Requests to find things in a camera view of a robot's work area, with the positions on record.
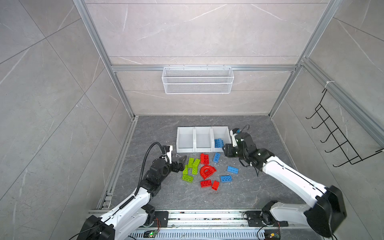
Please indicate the blue lego brick bottom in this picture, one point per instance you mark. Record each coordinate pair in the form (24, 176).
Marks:
(226, 179)

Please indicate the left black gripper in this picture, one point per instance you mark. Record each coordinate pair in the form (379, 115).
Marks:
(181, 164)

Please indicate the black wire hook rack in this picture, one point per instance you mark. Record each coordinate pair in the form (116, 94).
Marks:
(342, 142)

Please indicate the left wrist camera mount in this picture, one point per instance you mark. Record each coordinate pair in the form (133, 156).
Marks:
(168, 156)

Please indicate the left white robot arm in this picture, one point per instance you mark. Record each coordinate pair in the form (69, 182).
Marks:
(135, 211)

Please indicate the green lego brick bottom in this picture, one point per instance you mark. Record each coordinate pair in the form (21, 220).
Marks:
(187, 178)

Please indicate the blue lego brick top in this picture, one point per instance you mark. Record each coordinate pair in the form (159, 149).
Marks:
(216, 158)

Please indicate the white right storage bin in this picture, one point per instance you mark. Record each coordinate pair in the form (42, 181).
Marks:
(222, 133)

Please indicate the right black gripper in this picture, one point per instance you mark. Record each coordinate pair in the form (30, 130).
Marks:
(227, 149)

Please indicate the green lego brick upper right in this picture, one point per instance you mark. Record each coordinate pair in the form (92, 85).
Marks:
(195, 166)

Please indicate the red arch lego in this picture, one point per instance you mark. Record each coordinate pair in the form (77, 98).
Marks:
(207, 171)

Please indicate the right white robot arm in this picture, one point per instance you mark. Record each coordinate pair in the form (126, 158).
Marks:
(324, 207)

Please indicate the metal base rail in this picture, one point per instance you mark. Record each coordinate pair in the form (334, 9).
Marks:
(216, 224)

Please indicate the white wire mesh basket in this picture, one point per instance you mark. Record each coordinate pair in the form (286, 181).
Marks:
(197, 80)

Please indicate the white storage bin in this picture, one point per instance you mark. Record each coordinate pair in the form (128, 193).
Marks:
(222, 133)
(185, 140)
(203, 139)

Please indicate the green lego brick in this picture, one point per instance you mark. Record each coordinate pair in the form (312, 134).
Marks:
(191, 162)
(187, 178)
(186, 170)
(195, 166)

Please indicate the blue lego brick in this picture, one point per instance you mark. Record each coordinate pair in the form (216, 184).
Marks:
(226, 179)
(220, 143)
(232, 170)
(216, 158)

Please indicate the white left storage bin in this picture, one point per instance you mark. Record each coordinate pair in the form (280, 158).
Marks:
(185, 140)

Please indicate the green lego brick upper left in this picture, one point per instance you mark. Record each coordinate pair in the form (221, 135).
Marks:
(191, 162)

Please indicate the white middle storage bin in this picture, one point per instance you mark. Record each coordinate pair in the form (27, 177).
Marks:
(203, 139)

